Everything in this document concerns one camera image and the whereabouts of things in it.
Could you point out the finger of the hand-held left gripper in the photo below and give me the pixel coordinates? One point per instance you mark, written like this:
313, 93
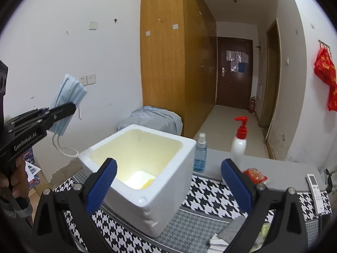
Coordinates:
63, 112

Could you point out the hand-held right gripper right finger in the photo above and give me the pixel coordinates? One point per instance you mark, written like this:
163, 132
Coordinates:
235, 187

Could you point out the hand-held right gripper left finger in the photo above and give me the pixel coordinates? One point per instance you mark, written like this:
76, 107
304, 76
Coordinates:
104, 181

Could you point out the blue face mask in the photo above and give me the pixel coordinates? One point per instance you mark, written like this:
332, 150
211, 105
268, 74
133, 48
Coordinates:
67, 92

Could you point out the grey sock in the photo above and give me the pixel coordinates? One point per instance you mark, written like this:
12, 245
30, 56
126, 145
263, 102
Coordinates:
231, 229

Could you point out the green tissue packet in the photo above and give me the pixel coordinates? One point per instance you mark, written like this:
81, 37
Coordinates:
263, 233

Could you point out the white foam box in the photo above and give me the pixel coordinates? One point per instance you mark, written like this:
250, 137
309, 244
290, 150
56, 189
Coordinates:
163, 189

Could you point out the person's left hand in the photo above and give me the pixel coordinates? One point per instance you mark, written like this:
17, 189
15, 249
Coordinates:
16, 176

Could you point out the red snack packet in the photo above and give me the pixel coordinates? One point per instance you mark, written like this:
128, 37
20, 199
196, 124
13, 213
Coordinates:
254, 175

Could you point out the black white houndstooth mat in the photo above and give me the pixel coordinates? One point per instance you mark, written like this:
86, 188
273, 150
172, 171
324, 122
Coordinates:
208, 192

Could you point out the white pump bottle red cap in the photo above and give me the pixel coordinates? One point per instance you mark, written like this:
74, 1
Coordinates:
238, 147

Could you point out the blue spray bottle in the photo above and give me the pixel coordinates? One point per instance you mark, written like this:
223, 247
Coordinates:
200, 160

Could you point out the white tissue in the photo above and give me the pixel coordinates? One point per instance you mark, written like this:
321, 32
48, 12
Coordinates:
217, 242

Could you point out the grey bag on floor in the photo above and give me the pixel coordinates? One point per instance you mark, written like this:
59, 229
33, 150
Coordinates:
152, 118

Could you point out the white remote control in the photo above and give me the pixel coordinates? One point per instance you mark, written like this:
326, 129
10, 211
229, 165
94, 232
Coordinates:
316, 192

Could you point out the red fire extinguisher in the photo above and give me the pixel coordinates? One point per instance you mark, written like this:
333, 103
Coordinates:
252, 105

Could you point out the dark brown entrance door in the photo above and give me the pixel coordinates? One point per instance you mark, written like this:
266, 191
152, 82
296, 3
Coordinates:
234, 84

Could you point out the wooden wardrobe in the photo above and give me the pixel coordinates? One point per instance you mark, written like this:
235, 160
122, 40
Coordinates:
163, 58

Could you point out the red plastic bag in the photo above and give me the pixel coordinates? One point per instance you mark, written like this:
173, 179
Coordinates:
326, 71

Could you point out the white wall socket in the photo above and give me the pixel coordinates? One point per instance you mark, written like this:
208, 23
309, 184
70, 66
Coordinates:
83, 80

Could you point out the white wall plate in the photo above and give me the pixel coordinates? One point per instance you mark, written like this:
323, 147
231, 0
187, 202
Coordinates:
93, 25

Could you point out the wooden interior door frame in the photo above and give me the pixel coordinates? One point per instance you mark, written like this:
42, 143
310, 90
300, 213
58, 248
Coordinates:
273, 84

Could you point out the wall hook rack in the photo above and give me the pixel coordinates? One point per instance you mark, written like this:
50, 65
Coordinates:
324, 44

